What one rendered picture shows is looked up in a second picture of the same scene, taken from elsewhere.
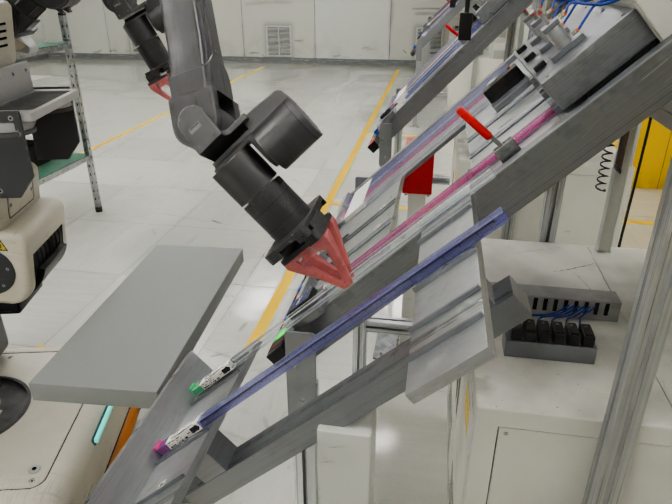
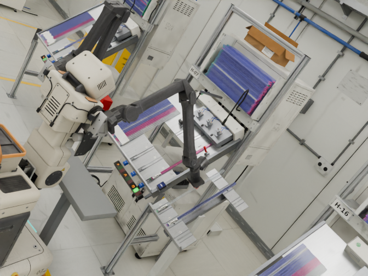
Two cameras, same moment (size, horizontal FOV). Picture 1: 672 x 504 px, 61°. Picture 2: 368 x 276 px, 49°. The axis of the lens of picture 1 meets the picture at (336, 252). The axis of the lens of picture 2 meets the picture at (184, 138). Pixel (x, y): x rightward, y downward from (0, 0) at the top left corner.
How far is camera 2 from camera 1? 2.21 m
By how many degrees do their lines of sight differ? 57
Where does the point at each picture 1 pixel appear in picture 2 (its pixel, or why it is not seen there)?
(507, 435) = (179, 208)
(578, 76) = (222, 143)
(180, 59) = (191, 148)
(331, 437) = (200, 217)
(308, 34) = not seen: outside the picture
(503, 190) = not seen: hidden behind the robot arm
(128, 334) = (86, 194)
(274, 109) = (203, 160)
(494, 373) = (174, 194)
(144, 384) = (111, 210)
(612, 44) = (228, 138)
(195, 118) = (194, 162)
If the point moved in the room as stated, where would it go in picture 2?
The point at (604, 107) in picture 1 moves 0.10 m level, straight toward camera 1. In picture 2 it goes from (225, 150) to (231, 159)
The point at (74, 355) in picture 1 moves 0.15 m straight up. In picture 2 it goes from (83, 204) to (95, 184)
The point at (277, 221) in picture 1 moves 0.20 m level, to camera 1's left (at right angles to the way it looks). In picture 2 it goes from (198, 180) to (179, 183)
